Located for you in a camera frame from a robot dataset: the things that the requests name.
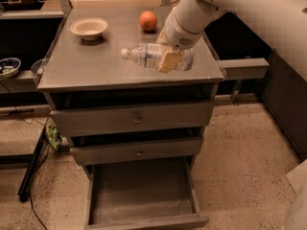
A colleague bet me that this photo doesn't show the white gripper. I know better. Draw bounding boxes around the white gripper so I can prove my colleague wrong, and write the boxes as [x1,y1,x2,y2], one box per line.
[156,7,203,73]

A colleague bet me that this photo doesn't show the clear plastic water bottle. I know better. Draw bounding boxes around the clear plastic water bottle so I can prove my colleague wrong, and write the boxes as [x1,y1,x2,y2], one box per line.
[121,43,194,71]

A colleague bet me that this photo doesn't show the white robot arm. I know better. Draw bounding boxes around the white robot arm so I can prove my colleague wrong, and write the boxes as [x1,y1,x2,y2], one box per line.
[158,0,307,149]

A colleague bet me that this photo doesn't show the grey drawer cabinet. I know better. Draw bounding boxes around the grey drawer cabinet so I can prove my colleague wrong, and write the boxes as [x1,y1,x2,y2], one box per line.
[36,5,226,177]

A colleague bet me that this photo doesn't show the middle grey drawer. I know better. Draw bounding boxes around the middle grey drawer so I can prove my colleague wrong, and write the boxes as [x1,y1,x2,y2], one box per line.
[71,137,203,166]

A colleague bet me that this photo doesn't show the grey drawer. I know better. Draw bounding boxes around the grey drawer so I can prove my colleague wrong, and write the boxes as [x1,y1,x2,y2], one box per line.
[71,137,203,166]
[84,157,209,230]
[51,101,214,137]

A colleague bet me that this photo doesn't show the top grey drawer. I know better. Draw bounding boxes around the top grey drawer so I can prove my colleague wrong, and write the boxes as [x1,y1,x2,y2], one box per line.
[51,101,214,137]

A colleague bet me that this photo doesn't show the bottom grey drawer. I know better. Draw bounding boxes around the bottom grey drawer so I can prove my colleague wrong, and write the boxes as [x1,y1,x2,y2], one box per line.
[84,157,209,230]

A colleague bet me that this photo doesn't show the orange fruit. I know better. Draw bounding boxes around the orange fruit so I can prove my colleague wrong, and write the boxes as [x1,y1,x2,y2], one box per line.
[139,11,157,32]

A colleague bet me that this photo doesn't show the white paper bowl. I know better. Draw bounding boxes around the white paper bowl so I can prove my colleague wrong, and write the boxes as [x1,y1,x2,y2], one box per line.
[70,17,108,40]

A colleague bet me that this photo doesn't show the grey side shelf bar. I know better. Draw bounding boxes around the grey side shelf bar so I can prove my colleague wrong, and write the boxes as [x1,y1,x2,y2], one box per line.
[217,58,270,81]

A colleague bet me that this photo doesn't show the clear plastic container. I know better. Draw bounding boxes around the clear plastic container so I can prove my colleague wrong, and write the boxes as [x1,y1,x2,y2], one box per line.
[31,58,49,80]

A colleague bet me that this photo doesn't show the green power strip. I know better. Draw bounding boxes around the green power strip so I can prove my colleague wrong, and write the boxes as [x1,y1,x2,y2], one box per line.
[45,124,62,151]

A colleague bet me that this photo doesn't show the blue patterned bowl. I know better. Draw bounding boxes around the blue patterned bowl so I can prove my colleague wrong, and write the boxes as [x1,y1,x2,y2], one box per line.
[0,57,21,78]

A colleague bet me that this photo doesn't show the black floor cable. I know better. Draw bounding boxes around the black floor cable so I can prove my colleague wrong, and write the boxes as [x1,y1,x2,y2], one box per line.
[0,80,52,230]

